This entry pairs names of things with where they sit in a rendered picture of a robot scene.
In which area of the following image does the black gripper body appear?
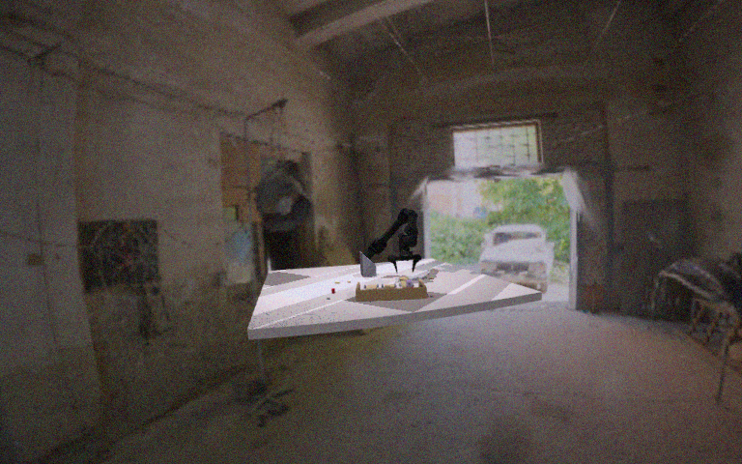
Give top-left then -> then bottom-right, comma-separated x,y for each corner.
388,246 -> 422,262

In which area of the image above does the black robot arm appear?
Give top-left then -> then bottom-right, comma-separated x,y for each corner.
363,208 -> 418,261

